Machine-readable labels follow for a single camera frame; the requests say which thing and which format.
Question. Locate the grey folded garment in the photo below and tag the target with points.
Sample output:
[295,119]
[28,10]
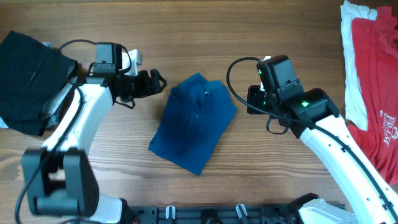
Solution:
[52,107]

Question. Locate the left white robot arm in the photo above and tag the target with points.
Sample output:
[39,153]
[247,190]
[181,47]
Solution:
[59,181]

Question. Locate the red t-shirt with print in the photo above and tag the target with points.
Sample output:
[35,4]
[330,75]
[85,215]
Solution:
[375,51]

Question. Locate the black folded garment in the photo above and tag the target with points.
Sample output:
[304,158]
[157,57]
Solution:
[31,75]

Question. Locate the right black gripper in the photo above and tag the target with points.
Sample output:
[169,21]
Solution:
[254,100]

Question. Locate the white garment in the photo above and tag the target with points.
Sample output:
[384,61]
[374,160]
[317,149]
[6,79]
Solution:
[355,109]

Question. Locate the blue t-shirt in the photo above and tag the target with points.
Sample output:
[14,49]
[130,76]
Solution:
[197,113]

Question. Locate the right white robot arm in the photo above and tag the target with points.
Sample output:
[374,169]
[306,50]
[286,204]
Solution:
[315,120]

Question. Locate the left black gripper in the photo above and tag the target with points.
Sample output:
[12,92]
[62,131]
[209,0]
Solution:
[147,84]

